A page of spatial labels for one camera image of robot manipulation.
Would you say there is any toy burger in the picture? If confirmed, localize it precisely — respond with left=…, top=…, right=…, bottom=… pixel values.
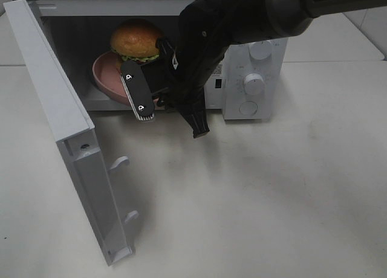
left=110, top=19, right=164, bottom=73

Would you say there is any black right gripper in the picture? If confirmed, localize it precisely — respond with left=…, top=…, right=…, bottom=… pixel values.
left=142, top=0, right=272, bottom=138

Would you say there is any white round knob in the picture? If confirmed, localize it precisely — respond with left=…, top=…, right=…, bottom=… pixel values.
left=244, top=73, right=265, bottom=95
left=249, top=40, right=272, bottom=60

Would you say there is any lower white round knob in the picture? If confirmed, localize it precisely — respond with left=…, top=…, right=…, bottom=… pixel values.
left=244, top=73, right=265, bottom=95

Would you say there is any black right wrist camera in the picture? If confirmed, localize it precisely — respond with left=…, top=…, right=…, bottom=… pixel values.
left=120, top=60, right=155, bottom=122

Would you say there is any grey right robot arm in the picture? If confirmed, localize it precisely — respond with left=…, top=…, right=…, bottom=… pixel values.
left=134, top=0, right=386, bottom=137

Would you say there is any white microwave door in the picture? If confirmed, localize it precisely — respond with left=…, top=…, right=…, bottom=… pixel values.
left=4, top=0, right=134, bottom=265

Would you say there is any upper white round knob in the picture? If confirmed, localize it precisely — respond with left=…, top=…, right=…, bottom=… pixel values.
left=249, top=40, right=272, bottom=60

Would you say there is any white microwave oven body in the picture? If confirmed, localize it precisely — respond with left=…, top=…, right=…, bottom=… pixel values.
left=5, top=0, right=287, bottom=120

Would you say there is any white round door button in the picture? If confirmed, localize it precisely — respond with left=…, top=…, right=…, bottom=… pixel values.
left=239, top=101, right=258, bottom=116

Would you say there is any white warning label sticker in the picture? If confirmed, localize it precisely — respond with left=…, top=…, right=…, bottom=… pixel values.
left=212, top=63, right=223, bottom=76

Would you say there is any pink round plate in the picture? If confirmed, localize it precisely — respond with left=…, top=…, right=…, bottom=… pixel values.
left=92, top=50, right=161, bottom=106

